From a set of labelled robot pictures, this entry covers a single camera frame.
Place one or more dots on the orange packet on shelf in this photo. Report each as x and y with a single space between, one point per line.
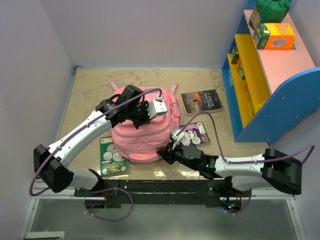
248 98

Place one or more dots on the small green box lower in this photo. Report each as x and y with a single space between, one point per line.
240 71

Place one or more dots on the pink student backpack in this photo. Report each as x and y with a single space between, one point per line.
139 145

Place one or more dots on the blue yellow pink shelf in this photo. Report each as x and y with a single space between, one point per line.
284 86

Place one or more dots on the brown card box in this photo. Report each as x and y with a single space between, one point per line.
254 19

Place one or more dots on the dark novel book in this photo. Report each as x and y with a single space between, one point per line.
201 101

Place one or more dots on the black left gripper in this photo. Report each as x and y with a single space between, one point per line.
145 105

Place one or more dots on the orange green crayon box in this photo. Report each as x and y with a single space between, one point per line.
274 36

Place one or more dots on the small green box upper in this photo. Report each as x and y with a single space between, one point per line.
235 56

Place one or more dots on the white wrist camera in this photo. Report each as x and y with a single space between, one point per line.
176 137
156 108

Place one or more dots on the small green box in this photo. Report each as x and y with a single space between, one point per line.
240 71
235 56

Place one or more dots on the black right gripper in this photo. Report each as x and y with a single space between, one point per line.
168 153

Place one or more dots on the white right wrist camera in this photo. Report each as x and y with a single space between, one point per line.
176 137

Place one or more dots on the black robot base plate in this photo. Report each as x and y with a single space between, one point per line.
164 192

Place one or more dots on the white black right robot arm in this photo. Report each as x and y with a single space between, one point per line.
272 169

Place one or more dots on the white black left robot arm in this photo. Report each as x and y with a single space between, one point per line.
52 163

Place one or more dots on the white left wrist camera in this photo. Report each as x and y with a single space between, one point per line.
156 108

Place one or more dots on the green paperback book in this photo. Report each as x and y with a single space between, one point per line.
111 161

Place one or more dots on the green cloth bag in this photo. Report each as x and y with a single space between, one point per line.
272 11

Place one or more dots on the purple paperback book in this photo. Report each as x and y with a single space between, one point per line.
195 134

